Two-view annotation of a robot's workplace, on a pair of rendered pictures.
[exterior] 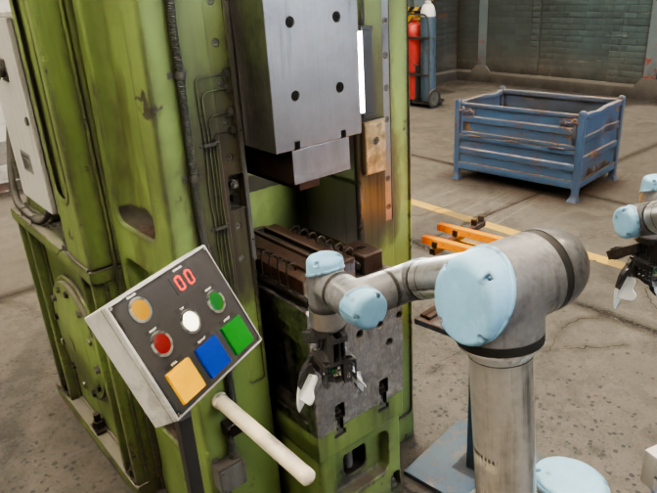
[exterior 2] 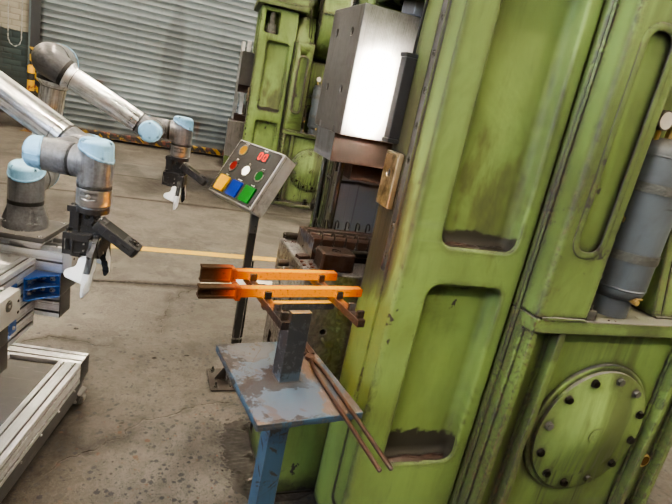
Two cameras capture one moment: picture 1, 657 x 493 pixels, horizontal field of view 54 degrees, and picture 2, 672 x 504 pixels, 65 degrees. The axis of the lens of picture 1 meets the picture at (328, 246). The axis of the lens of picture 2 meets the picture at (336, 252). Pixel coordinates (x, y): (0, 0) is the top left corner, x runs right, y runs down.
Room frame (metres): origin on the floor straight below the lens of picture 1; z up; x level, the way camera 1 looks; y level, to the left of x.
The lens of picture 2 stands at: (2.35, -1.77, 1.49)
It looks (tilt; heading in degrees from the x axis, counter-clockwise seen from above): 16 degrees down; 106
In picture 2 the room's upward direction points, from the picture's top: 12 degrees clockwise
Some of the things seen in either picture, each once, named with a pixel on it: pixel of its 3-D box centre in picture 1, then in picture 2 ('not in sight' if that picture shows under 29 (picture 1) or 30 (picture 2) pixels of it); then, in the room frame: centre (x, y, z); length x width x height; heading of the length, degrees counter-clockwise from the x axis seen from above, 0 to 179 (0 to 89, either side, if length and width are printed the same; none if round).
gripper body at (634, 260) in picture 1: (648, 257); (88, 230); (1.47, -0.82, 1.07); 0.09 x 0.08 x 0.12; 23
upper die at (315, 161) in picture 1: (278, 148); (377, 151); (1.88, 0.13, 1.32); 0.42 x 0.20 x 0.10; 38
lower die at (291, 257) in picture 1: (287, 257); (357, 244); (1.88, 0.13, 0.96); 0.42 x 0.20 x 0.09; 38
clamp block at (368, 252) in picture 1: (361, 257); (334, 259); (1.87, -0.10, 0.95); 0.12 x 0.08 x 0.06; 38
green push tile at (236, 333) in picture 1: (236, 335); (247, 194); (1.33, 0.23, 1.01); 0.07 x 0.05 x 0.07; 153
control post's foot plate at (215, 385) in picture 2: not in sight; (229, 372); (1.30, 0.39, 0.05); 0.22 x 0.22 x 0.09; 38
